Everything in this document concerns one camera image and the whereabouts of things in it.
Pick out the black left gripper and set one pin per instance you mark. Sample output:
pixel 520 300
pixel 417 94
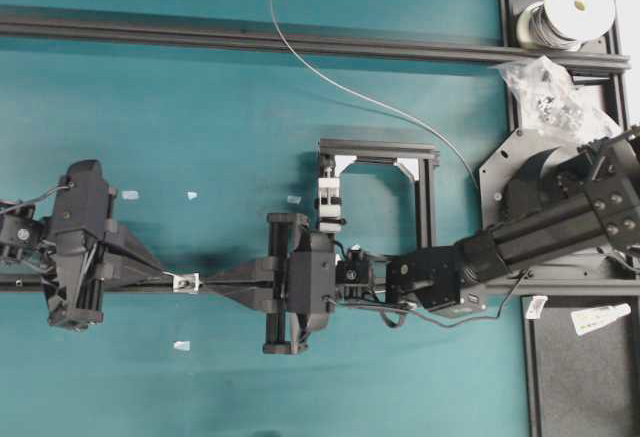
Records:
pixel 78 229

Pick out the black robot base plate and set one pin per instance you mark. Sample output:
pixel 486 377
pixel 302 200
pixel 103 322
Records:
pixel 506 160

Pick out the grey metal fitting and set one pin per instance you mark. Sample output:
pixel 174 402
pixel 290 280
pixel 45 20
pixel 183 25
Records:
pixel 186 283

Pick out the long black aluminium rail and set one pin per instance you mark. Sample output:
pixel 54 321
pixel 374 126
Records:
pixel 589 274

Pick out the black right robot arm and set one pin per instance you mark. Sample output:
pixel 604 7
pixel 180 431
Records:
pixel 553 210

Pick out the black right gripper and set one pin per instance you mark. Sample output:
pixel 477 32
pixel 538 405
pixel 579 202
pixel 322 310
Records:
pixel 301 264

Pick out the small black extrusion frame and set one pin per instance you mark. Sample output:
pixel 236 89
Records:
pixel 404 168

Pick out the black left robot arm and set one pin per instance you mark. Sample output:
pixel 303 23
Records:
pixel 24 229

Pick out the white wire spool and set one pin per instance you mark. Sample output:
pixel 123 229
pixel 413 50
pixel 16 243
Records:
pixel 564 25

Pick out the clear plastic parts bag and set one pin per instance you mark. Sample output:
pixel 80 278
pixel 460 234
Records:
pixel 551 104

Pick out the white clamp fixture blocks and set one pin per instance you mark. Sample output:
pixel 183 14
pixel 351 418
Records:
pixel 328 201

